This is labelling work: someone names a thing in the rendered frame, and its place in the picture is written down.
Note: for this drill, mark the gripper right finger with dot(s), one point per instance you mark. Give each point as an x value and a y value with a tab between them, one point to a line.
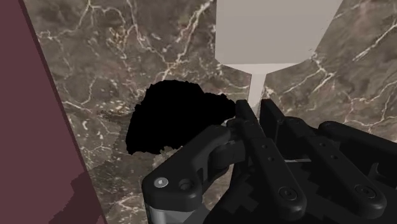
328	155

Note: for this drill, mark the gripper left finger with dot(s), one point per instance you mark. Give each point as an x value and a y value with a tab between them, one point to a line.
189	161

